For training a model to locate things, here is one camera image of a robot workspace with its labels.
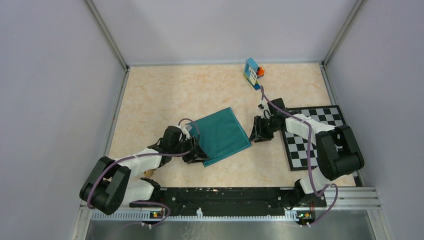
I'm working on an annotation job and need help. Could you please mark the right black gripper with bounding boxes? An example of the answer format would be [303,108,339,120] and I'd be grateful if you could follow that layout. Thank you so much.
[249,115,281,143]

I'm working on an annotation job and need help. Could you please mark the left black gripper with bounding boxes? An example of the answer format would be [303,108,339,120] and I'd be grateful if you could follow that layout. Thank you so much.
[171,135,210,164]

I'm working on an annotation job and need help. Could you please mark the teal cloth napkin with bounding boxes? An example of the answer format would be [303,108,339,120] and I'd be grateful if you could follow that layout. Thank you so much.
[189,107,252,167]

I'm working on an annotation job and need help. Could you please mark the colourful toy block house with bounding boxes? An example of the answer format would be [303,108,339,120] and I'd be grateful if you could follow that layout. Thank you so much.
[243,58,265,90]

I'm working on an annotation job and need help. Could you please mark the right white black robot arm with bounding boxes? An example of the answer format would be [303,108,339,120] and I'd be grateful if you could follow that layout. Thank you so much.
[249,98,365,209]

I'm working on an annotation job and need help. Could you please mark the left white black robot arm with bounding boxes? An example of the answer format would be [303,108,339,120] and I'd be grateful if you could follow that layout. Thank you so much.
[79,125,209,215]

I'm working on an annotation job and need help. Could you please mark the black white checkerboard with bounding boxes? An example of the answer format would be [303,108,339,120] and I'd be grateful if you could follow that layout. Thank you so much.
[280,105,349,172]

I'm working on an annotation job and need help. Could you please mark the gold spoon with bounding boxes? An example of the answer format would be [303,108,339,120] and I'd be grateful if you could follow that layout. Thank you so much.
[143,169,156,178]

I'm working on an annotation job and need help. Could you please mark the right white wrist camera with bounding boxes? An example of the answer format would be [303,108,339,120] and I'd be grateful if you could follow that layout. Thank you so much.
[258,103,272,119]

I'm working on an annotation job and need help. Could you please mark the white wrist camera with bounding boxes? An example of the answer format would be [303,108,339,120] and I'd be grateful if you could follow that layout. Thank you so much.
[180,123,194,132]
[258,103,272,119]

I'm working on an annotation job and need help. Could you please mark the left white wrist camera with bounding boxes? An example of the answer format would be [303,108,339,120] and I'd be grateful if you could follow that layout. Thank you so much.
[180,123,194,132]

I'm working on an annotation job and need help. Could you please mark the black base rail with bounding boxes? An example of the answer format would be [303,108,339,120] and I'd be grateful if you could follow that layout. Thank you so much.
[129,187,328,224]

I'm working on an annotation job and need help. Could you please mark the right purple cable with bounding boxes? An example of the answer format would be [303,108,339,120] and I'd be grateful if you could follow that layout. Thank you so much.
[259,85,339,228]

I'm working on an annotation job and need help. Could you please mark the purple cable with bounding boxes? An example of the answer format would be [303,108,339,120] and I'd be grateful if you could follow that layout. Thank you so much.
[86,117,201,229]
[259,85,339,228]

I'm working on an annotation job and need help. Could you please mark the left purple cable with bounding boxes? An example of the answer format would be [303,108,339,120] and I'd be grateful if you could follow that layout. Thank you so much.
[86,117,201,229]

